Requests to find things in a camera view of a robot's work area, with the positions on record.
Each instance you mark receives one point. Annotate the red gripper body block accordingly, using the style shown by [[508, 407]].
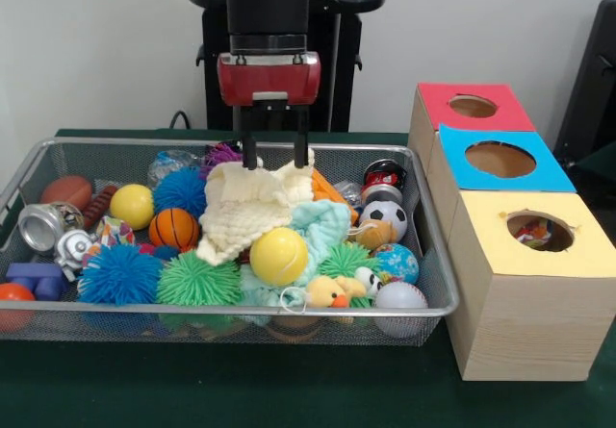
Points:
[[269, 77]]

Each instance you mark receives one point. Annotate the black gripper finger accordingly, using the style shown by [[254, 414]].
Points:
[[249, 134], [301, 134]]

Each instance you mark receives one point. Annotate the cream muslin cloth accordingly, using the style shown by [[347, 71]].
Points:
[[240, 211]]

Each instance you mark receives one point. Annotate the green spiky ball white nub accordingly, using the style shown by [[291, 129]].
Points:
[[199, 279]]

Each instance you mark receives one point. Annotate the heart print cloth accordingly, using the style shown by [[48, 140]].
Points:
[[115, 231]]

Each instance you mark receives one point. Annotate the small colourful dotted cloth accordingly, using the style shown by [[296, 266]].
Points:
[[531, 233]]

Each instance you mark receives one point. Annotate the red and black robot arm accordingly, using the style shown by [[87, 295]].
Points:
[[267, 9]]

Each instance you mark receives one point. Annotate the shallow mesh bin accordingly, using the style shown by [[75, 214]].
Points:
[[423, 264]]

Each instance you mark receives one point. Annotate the wooden box with three holes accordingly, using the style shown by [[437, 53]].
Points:
[[529, 327]]

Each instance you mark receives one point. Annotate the purple spiky toy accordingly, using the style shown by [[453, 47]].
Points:
[[221, 153]]

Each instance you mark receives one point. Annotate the mint green cloth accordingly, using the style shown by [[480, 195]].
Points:
[[322, 221]]

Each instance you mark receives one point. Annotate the blue spiky ball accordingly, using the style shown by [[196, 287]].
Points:
[[180, 192], [120, 274]]

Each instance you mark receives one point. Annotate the black and white soccer ball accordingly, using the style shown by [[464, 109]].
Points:
[[385, 215]]

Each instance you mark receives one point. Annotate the yellow tennis ball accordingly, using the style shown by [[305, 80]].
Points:
[[278, 256]]

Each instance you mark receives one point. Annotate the green spiky ball with eyes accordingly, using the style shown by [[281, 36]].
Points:
[[346, 259]]

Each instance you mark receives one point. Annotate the blue globe ball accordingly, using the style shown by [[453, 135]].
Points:
[[397, 262]]

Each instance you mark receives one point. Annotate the dark green table cloth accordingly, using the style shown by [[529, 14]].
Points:
[[289, 389]]

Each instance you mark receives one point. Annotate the black upright panel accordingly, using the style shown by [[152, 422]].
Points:
[[592, 86]]

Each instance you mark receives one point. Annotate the dark green side-table cloth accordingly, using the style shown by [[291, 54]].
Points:
[[601, 158]]

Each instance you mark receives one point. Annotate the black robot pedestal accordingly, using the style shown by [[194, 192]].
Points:
[[346, 86]]

